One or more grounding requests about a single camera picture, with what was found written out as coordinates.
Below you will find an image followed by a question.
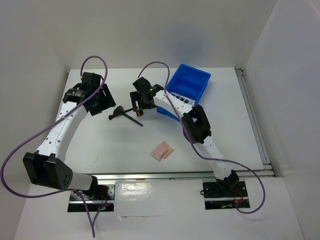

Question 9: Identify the black fan makeup brush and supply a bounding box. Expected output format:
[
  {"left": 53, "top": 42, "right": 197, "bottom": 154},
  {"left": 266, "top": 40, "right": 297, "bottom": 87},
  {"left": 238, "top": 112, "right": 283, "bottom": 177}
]
[{"left": 108, "top": 105, "right": 133, "bottom": 120}]

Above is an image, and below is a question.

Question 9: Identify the small brown black cap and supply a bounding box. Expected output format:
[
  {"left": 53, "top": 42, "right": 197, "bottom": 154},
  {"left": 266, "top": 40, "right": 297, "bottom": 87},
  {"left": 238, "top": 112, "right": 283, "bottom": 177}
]
[{"left": 135, "top": 109, "right": 144, "bottom": 117}]

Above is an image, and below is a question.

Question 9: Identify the slim black makeup brush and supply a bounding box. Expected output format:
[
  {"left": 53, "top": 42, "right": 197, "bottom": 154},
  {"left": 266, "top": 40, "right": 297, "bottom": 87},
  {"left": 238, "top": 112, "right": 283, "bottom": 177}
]
[{"left": 122, "top": 113, "right": 143, "bottom": 127}]

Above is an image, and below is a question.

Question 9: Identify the bobby pin card pack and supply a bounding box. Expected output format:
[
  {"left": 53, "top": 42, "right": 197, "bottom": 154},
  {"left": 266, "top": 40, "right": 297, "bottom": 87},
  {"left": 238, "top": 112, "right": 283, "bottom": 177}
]
[{"left": 171, "top": 92, "right": 195, "bottom": 106}]

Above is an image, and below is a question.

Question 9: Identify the pink blotting paper pad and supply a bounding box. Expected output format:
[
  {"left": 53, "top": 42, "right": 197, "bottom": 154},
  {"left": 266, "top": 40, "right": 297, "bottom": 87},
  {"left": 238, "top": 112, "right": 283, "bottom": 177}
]
[{"left": 150, "top": 144, "right": 168, "bottom": 161}]

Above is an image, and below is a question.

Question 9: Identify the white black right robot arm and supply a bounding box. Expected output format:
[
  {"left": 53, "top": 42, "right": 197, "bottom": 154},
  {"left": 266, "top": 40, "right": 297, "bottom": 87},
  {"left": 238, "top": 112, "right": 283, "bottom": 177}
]
[{"left": 130, "top": 77, "right": 239, "bottom": 196}]

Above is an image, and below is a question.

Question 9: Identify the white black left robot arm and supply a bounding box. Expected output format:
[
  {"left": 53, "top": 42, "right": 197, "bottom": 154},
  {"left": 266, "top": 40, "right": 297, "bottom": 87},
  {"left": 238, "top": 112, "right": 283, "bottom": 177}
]
[{"left": 23, "top": 72, "right": 116, "bottom": 200}]

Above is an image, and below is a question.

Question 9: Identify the blue plastic organizer bin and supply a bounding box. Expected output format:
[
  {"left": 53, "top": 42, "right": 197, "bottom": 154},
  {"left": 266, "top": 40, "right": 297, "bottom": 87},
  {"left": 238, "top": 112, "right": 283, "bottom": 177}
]
[{"left": 166, "top": 64, "right": 211, "bottom": 116}]

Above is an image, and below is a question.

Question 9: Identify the tan blotting paper pad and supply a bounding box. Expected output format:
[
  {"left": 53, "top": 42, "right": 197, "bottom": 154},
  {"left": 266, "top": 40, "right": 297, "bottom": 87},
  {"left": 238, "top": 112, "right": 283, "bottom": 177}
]
[{"left": 162, "top": 141, "right": 174, "bottom": 159}]

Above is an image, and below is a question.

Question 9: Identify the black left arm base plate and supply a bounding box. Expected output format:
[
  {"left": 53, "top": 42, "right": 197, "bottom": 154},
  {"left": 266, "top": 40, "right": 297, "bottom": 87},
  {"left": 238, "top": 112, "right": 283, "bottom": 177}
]
[{"left": 67, "top": 182, "right": 116, "bottom": 213}]

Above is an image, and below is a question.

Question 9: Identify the aluminium table edge rail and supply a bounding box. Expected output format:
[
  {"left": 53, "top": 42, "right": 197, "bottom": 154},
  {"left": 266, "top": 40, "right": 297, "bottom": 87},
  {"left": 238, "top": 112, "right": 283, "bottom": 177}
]
[{"left": 92, "top": 169, "right": 275, "bottom": 182}]

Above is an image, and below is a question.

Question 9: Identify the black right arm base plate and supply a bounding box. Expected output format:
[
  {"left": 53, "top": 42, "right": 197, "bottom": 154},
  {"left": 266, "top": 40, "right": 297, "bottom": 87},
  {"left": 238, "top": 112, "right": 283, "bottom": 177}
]
[{"left": 200, "top": 181, "right": 250, "bottom": 210}]

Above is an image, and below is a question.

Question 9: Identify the aluminium side rail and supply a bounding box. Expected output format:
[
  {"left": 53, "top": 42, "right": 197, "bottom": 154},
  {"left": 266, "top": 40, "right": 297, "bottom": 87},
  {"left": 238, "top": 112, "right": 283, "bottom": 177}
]
[{"left": 234, "top": 68, "right": 275, "bottom": 177}]

